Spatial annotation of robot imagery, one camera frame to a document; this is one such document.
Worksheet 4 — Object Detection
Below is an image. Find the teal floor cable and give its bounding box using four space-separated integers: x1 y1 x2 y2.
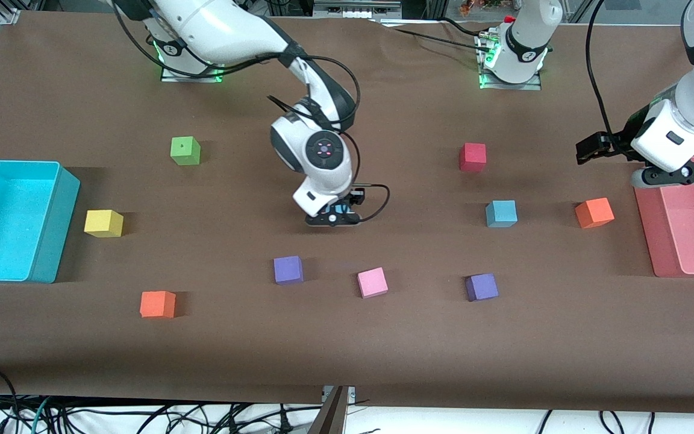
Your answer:
22 395 58 434

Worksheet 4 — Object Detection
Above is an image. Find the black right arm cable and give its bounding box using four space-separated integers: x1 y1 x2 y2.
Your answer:
111 0 391 225

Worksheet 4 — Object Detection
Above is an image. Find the cyan plastic bin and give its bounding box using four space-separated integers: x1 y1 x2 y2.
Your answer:
0 159 81 285

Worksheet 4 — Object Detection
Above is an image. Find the grey background equipment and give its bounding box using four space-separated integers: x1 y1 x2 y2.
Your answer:
313 0 402 20

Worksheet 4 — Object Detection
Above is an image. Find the purple foam block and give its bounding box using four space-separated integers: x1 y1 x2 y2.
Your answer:
274 256 305 286
465 273 499 303

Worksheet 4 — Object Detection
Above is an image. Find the camera stand pole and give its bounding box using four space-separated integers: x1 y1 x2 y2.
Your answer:
308 386 349 434

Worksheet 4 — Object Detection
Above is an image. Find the pink foam block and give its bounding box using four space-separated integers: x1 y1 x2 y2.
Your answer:
357 267 389 300

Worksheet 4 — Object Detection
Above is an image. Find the black cable on table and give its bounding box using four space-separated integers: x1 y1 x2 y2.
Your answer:
390 18 492 49

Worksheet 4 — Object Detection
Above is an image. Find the orange foam block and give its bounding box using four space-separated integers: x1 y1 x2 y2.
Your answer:
575 197 616 230
139 291 177 319

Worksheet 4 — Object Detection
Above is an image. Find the yellow foam block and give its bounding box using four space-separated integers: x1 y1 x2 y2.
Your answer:
84 209 125 239

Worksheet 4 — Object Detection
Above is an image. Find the brown table cover cloth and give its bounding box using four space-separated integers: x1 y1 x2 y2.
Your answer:
0 11 694 415

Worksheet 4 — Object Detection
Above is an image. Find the red foam block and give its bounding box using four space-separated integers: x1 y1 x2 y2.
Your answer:
459 143 487 174

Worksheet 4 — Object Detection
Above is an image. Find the green foam block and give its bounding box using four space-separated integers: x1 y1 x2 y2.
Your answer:
170 136 202 166

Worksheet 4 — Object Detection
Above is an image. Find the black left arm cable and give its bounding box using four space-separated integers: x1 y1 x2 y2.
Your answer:
585 0 616 136

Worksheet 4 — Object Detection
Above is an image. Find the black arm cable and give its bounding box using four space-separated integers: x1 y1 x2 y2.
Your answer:
585 0 616 136
111 0 391 225

